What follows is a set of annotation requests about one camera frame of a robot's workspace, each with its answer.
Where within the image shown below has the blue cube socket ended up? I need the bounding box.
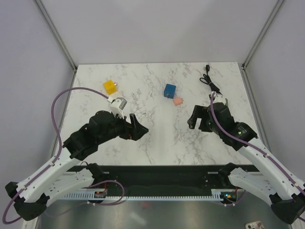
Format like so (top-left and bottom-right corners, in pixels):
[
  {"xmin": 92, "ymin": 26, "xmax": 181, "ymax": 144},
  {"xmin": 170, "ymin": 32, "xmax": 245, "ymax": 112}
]
[{"xmin": 163, "ymin": 84, "xmax": 176, "ymax": 99}]

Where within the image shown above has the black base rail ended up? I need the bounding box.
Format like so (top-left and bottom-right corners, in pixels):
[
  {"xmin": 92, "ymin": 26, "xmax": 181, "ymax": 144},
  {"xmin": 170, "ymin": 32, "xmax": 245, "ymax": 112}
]
[{"xmin": 64, "ymin": 164, "xmax": 260, "ymax": 198}]

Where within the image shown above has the black power cord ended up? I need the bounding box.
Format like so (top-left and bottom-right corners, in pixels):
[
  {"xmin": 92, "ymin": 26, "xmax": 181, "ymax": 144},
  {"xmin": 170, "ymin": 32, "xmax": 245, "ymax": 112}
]
[{"xmin": 199, "ymin": 64, "xmax": 222, "ymax": 95}]

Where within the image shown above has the yellow cube socket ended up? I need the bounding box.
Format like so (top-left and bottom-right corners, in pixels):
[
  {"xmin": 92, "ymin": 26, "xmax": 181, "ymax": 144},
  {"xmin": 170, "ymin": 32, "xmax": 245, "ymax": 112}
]
[{"xmin": 103, "ymin": 80, "xmax": 117, "ymax": 95}]

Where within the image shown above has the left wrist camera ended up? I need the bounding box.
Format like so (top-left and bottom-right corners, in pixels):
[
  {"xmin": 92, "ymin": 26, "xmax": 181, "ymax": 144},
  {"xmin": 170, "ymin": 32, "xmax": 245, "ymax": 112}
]
[{"xmin": 108, "ymin": 97, "xmax": 127, "ymax": 119}]

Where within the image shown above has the white cable duct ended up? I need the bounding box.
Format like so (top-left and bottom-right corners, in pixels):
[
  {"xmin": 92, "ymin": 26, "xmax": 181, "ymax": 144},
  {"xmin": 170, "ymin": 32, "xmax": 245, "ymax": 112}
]
[{"xmin": 60, "ymin": 189, "xmax": 238, "ymax": 201}]

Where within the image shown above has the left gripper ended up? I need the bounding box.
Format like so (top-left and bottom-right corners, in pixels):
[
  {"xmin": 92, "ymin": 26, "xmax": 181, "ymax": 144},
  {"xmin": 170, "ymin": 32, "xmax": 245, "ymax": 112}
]
[{"xmin": 97, "ymin": 111, "xmax": 148, "ymax": 145}]

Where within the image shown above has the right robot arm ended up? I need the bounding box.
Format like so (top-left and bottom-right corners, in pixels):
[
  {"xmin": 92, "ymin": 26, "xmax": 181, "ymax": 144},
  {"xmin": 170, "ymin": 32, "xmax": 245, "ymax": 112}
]
[{"xmin": 187, "ymin": 103, "xmax": 305, "ymax": 224}]

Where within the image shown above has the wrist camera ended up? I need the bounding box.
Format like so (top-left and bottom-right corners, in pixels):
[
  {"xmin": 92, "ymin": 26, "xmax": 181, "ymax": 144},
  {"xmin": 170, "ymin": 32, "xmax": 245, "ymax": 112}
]
[
  {"xmin": 108, "ymin": 97, "xmax": 127, "ymax": 119},
  {"xmin": 213, "ymin": 94, "xmax": 228, "ymax": 106}
]

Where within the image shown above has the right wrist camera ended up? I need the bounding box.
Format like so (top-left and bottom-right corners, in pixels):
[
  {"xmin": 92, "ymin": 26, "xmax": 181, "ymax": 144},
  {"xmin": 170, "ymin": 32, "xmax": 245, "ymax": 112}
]
[{"xmin": 213, "ymin": 94, "xmax": 228, "ymax": 106}]

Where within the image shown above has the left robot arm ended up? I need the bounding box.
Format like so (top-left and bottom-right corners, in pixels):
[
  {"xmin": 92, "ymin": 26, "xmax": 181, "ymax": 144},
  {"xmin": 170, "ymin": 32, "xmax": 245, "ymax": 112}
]
[{"xmin": 5, "ymin": 111, "xmax": 149, "ymax": 221}]

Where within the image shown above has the pink plug adapter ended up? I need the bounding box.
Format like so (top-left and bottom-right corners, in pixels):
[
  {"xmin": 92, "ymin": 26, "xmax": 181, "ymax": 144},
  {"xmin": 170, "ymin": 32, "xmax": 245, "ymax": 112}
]
[{"xmin": 173, "ymin": 97, "xmax": 183, "ymax": 106}]

